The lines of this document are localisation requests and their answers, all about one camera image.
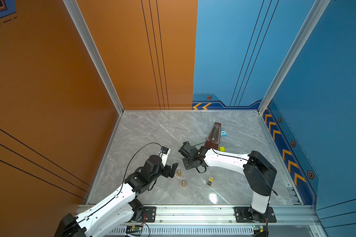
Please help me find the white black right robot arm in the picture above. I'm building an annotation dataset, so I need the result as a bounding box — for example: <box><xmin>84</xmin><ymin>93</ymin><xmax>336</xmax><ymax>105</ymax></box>
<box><xmin>179</xmin><ymin>143</ymin><xmax>277</xmax><ymax>223</ymax></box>

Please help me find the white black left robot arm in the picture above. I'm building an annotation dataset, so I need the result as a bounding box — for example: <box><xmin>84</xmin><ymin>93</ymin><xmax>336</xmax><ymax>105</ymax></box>
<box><xmin>54</xmin><ymin>154</ymin><xmax>179</xmax><ymax>237</ymax></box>

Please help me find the black gold square lipstick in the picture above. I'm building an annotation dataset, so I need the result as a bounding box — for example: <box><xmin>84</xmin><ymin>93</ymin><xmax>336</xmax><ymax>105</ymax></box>
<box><xmin>207</xmin><ymin>177</ymin><xmax>214</xmax><ymax>186</ymax></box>

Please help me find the dark red wooden metronome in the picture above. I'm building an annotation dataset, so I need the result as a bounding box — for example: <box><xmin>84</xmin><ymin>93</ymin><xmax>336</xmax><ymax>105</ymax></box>
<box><xmin>205</xmin><ymin>122</ymin><xmax>222</xmax><ymax>150</ymax></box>

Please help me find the green circuit board left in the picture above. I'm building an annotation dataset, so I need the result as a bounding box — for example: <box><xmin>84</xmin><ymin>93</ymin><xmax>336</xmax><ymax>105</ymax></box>
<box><xmin>125</xmin><ymin>225</ymin><xmax>143</xmax><ymax>237</ymax></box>

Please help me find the green circuit board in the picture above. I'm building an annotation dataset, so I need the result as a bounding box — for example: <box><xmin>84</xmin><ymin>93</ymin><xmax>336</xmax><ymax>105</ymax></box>
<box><xmin>125</xmin><ymin>225</ymin><xmax>143</xmax><ymax>237</ymax></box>
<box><xmin>252</xmin><ymin>225</ymin><xmax>269</xmax><ymax>237</ymax></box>

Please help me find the green circuit board right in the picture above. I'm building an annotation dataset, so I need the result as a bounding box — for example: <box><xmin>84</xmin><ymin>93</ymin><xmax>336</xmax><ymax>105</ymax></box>
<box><xmin>252</xmin><ymin>225</ymin><xmax>269</xmax><ymax>237</ymax></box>

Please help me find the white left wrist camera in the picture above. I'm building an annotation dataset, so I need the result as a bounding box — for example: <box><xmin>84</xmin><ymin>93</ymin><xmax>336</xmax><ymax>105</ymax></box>
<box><xmin>159</xmin><ymin>146</ymin><xmax>171</xmax><ymax>166</ymax></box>

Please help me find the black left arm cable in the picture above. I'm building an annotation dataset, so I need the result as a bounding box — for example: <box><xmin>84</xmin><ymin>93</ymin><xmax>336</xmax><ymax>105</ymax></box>
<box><xmin>118</xmin><ymin>142</ymin><xmax>164</xmax><ymax>193</ymax></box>

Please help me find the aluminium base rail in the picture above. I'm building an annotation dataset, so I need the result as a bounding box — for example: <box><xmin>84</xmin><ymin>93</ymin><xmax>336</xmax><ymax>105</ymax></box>
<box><xmin>77</xmin><ymin>204</ymin><xmax>321</xmax><ymax>226</ymax></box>

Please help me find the aluminium corner post left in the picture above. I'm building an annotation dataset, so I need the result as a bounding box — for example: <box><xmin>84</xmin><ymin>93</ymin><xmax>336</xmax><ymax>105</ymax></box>
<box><xmin>63</xmin><ymin>0</ymin><xmax>124</xmax><ymax>116</ymax></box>

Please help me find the aluminium corner post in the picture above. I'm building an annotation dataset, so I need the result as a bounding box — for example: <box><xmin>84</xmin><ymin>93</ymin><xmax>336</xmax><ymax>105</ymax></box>
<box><xmin>63</xmin><ymin>0</ymin><xmax>124</xmax><ymax>116</ymax></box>
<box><xmin>258</xmin><ymin>0</ymin><xmax>330</xmax><ymax>116</ymax></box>

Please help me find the aluminium corner post right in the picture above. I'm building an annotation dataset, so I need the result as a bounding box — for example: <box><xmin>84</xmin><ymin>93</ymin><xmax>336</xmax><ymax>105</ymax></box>
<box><xmin>258</xmin><ymin>0</ymin><xmax>330</xmax><ymax>116</ymax></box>

